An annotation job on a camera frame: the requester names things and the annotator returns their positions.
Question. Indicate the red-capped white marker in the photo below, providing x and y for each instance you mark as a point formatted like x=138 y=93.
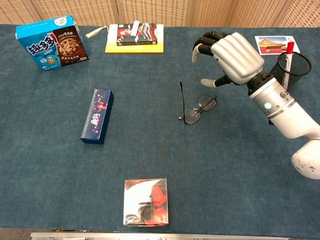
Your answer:
x=290 y=47

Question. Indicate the aluminium rail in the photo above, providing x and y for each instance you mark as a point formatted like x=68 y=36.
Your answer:
x=150 y=236

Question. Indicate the clear box with red items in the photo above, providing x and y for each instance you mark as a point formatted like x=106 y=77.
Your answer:
x=146 y=202

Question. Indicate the black mesh pen holder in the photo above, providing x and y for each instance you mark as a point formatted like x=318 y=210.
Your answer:
x=298 y=67

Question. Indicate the yellow book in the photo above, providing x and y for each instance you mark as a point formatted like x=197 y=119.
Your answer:
x=135 y=49

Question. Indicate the blue felt table cloth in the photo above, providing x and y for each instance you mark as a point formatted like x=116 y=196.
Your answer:
x=160 y=155

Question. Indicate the blue chocolate cookie box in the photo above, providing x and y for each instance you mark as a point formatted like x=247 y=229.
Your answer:
x=50 y=47

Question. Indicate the wicker folding screen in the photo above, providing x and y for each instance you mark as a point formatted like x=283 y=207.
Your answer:
x=155 y=11

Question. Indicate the dark blue long box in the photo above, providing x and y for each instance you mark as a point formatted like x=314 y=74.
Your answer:
x=97 y=116

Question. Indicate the palace picture postcard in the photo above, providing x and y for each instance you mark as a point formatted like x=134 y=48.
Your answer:
x=270 y=45

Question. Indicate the thin-framed eyeglasses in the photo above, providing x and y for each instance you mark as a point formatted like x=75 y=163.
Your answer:
x=192 y=116

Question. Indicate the black and red patterned book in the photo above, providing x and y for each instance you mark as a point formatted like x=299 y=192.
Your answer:
x=147 y=35

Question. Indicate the white bookmark strip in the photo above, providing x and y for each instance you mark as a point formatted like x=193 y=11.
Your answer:
x=135 y=28

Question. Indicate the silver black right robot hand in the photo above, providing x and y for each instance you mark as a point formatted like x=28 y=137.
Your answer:
x=237 y=57

